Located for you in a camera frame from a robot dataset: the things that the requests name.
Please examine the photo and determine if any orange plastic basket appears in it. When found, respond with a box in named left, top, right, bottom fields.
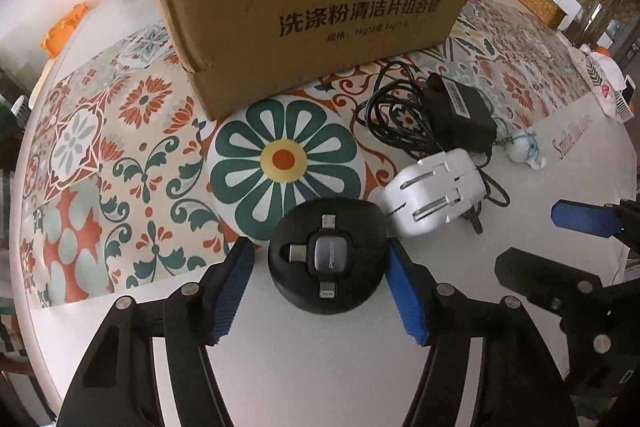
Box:
left=42, top=4, right=89, bottom=58

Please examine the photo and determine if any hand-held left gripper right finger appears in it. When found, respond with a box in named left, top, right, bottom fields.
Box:
left=385, top=238, right=577, bottom=427

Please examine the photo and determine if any white plug adapter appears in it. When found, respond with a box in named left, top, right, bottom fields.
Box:
left=382, top=148, right=494, bottom=238

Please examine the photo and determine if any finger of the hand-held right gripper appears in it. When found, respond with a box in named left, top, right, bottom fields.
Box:
left=551, top=199, right=640, bottom=241
left=494, top=247, right=610, bottom=324

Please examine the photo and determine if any brown cardboard box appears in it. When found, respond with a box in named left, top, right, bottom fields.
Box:
left=131, top=0, right=496, bottom=122

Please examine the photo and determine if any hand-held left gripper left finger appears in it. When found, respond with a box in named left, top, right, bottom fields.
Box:
left=59, top=237, right=256, bottom=427

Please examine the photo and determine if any black power adapter with cable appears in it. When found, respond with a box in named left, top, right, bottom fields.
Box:
left=357, top=59, right=512, bottom=236

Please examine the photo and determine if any white patterned pouch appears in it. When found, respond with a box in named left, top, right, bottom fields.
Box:
left=581, top=46, right=640, bottom=124

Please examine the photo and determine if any small white keychain figure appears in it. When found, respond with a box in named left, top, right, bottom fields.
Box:
left=502, top=130, right=546, bottom=172

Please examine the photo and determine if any black round cable hub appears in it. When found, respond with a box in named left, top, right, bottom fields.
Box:
left=267, top=198, right=389, bottom=312

